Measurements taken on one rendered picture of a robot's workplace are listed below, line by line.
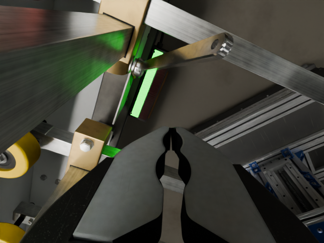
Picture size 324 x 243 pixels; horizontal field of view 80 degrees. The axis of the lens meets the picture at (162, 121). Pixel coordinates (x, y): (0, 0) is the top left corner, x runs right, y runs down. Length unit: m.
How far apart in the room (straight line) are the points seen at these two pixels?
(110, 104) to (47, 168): 0.39
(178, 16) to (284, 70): 0.15
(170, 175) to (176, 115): 0.89
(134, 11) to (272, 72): 0.19
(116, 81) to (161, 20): 0.23
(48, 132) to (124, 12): 0.24
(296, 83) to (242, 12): 0.89
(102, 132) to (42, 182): 0.52
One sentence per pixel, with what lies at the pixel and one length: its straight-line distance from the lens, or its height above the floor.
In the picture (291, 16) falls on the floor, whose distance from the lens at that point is 1.27.
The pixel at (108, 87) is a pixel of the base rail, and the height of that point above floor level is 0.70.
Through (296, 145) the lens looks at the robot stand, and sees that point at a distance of 1.27.
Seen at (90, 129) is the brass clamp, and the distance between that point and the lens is 0.35.
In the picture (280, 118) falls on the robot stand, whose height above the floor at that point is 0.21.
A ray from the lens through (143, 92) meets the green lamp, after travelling 0.44.
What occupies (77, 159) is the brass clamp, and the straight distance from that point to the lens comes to 0.37.
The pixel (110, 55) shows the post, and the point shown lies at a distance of 0.18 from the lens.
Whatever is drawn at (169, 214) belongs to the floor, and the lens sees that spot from 1.85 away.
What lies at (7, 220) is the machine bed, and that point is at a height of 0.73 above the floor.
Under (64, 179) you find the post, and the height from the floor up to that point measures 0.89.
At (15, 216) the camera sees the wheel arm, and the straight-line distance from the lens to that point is 0.60.
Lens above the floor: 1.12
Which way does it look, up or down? 62 degrees down
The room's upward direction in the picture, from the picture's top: 175 degrees counter-clockwise
